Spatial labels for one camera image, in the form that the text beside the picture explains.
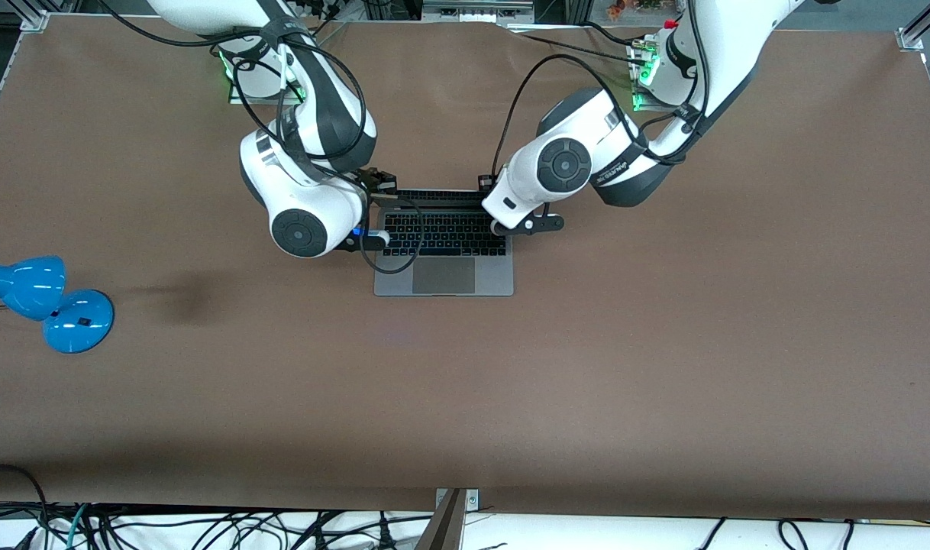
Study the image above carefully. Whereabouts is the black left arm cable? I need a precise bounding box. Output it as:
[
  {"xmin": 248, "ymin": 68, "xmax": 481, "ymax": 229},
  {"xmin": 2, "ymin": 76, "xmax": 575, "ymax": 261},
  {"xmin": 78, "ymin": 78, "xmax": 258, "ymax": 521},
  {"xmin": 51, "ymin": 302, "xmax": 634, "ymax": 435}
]
[{"xmin": 491, "ymin": 0, "xmax": 712, "ymax": 186}]

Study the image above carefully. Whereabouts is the black cable on table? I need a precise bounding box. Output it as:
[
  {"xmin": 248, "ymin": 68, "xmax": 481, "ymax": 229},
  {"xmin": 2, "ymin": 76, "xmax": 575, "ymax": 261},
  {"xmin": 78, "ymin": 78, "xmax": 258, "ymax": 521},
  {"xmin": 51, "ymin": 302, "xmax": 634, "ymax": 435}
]
[
  {"xmin": 520, "ymin": 32, "xmax": 643, "ymax": 65},
  {"xmin": 583, "ymin": 21, "xmax": 638, "ymax": 45}
]

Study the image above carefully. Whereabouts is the orange flower decoration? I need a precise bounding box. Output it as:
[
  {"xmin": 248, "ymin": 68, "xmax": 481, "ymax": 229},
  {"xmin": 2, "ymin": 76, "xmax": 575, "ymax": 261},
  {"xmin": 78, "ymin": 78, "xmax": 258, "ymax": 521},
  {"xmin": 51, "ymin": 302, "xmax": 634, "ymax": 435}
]
[{"xmin": 605, "ymin": 0, "xmax": 670, "ymax": 21}]

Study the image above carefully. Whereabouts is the grey laptop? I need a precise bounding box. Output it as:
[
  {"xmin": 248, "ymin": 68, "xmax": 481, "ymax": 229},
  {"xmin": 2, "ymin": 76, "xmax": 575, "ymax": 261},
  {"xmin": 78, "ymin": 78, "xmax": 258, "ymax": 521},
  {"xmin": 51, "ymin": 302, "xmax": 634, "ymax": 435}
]
[{"xmin": 373, "ymin": 189, "xmax": 515, "ymax": 297}]

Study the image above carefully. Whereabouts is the brown table cover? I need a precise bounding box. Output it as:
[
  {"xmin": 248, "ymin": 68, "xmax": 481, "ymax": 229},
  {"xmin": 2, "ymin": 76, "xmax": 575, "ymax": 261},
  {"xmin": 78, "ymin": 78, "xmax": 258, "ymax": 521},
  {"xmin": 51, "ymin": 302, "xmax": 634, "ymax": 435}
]
[{"xmin": 0, "ymin": 15, "xmax": 930, "ymax": 522}]

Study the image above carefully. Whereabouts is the aluminium frame profile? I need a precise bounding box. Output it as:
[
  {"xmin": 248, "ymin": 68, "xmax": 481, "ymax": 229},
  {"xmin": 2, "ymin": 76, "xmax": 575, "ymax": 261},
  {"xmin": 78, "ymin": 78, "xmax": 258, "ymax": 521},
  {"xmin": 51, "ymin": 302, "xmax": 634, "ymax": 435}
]
[
  {"xmin": 896, "ymin": 0, "xmax": 930, "ymax": 53},
  {"xmin": 0, "ymin": 0, "xmax": 51, "ymax": 146}
]

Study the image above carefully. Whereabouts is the blue desk lamp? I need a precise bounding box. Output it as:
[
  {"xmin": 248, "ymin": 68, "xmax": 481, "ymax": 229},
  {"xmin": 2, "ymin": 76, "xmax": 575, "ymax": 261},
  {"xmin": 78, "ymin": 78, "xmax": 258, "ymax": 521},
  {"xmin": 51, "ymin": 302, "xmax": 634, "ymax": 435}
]
[{"xmin": 0, "ymin": 256, "xmax": 115, "ymax": 354}]

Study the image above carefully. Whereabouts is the grey power strip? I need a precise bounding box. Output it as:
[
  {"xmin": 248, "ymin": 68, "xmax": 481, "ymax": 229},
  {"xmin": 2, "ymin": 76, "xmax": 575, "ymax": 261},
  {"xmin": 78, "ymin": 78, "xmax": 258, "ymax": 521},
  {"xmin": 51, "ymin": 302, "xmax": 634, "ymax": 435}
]
[{"xmin": 421, "ymin": 0, "xmax": 536, "ymax": 22}]

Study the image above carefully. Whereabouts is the teal cable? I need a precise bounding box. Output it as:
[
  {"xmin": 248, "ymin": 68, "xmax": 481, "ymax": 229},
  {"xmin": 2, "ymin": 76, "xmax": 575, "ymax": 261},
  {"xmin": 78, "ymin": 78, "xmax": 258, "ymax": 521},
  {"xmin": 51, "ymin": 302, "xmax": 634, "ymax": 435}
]
[{"xmin": 63, "ymin": 503, "xmax": 93, "ymax": 550}]

